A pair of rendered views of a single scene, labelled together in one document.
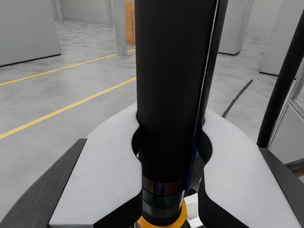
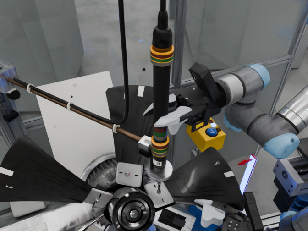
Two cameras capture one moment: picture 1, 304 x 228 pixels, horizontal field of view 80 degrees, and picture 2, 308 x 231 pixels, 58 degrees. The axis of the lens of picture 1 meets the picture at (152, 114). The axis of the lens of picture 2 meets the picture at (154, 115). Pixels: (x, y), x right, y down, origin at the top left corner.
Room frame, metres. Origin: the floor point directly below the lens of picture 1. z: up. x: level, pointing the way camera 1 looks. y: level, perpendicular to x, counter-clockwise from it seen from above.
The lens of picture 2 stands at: (0.37, 0.35, 1.90)
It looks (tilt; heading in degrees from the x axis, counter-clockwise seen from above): 42 degrees down; 234
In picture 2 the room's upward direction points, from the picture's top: straight up
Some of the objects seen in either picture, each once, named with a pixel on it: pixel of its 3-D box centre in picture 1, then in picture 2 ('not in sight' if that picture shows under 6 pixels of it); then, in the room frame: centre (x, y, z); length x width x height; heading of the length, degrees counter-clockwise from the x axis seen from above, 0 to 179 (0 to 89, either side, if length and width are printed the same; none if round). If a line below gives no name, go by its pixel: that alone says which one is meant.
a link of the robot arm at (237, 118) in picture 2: not in sight; (242, 113); (-0.19, 0.02, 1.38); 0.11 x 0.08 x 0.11; 83
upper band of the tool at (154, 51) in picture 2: not in sight; (162, 55); (0.09, -0.01, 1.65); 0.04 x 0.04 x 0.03
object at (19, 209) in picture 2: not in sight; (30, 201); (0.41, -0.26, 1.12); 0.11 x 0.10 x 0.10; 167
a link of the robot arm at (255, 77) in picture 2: not in sight; (246, 82); (-0.19, 0.00, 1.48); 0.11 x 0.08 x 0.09; 177
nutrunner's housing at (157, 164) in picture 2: not in sight; (160, 114); (0.09, -0.01, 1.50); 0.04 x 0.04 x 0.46
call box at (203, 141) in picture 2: not in sight; (204, 133); (-0.33, -0.22, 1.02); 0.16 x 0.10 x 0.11; 77
